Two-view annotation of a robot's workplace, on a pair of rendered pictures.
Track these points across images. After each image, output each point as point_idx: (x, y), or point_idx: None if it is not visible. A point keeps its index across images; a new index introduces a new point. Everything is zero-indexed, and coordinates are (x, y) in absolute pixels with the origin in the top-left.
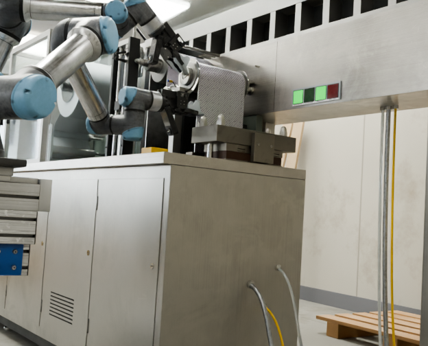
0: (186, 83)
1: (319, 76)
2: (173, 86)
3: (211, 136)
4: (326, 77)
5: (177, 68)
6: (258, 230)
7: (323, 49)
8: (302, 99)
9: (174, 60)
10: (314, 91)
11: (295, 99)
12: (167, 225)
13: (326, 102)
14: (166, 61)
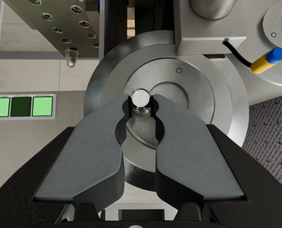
0: (146, 63)
1: (5, 131)
2: None
3: None
4: None
5: (155, 121)
6: None
7: None
8: (32, 101)
9: (101, 169)
10: (10, 110)
11: (47, 103)
12: None
13: None
14: (253, 185)
